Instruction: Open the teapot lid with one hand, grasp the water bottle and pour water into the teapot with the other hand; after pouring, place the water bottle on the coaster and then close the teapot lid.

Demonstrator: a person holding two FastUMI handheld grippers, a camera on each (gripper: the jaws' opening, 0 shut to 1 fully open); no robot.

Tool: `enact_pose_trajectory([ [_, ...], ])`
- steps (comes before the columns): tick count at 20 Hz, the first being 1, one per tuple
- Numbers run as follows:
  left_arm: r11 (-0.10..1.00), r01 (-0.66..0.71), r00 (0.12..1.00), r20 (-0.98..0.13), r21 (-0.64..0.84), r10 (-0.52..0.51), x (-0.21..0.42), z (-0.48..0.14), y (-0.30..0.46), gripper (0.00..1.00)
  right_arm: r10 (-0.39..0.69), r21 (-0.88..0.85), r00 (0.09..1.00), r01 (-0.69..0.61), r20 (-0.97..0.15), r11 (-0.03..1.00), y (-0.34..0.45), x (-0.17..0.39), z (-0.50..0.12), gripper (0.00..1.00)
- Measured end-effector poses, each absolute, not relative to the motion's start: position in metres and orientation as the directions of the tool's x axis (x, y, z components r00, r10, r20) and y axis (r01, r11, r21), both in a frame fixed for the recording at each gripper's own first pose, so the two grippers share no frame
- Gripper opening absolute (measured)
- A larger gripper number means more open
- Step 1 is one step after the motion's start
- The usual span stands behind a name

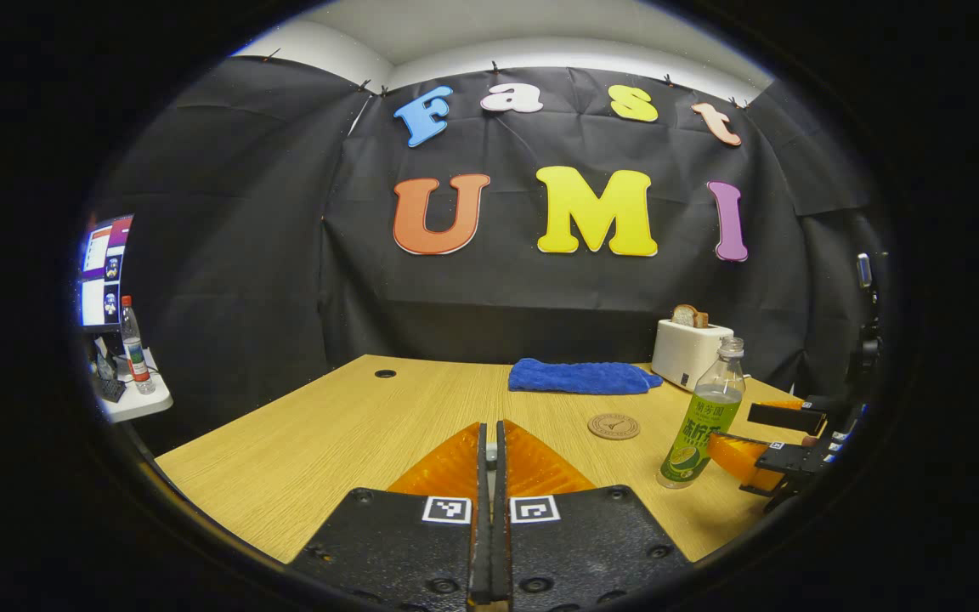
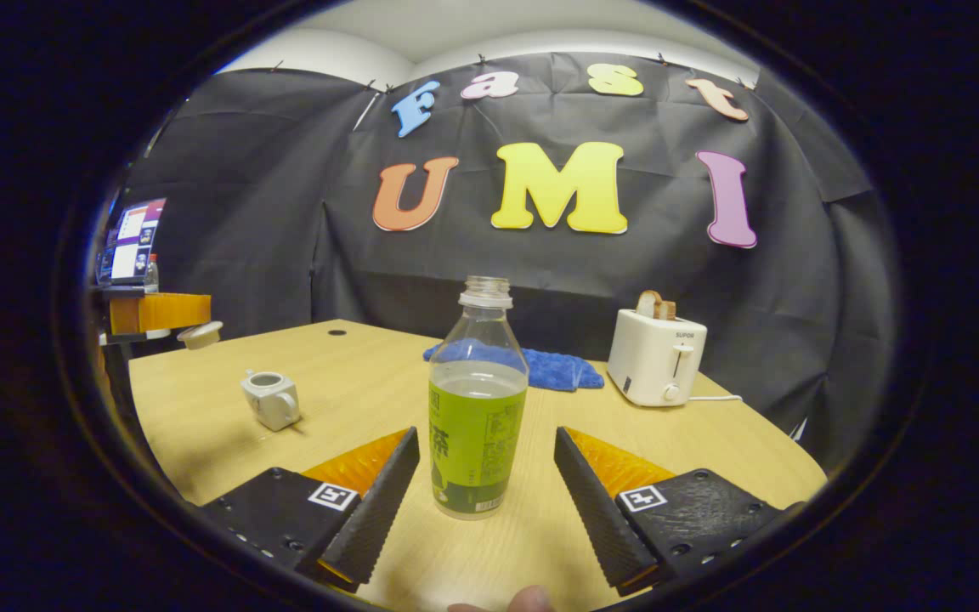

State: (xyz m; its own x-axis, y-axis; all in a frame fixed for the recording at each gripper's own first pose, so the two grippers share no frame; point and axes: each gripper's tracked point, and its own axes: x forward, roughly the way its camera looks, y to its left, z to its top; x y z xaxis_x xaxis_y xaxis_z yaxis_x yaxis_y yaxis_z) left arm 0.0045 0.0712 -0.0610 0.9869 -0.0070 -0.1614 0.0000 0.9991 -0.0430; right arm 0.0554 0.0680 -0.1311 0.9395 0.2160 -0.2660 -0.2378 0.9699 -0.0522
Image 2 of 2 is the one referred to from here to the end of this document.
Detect computer monitor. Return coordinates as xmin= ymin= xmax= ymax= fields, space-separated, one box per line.
xmin=96 ymin=197 xmax=168 ymax=286

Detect blue towel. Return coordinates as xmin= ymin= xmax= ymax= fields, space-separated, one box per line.
xmin=422 ymin=338 xmax=606 ymax=393

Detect white toaster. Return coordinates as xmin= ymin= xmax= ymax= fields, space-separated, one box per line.
xmin=607 ymin=308 xmax=709 ymax=408

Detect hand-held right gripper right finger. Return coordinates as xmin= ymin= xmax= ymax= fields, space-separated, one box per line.
xmin=554 ymin=426 xmax=789 ymax=596

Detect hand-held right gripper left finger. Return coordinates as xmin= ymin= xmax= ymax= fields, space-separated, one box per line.
xmin=199 ymin=428 xmax=421 ymax=594

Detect green label water bottle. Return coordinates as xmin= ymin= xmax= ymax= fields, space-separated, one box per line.
xmin=427 ymin=275 xmax=530 ymax=520

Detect toast bread slice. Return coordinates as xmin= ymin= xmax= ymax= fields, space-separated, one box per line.
xmin=635 ymin=290 xmax=678 ymax=322

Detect white ceramic teacup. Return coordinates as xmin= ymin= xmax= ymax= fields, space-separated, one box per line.
xmin=241 ymin=370 xmax=303 ymax=432

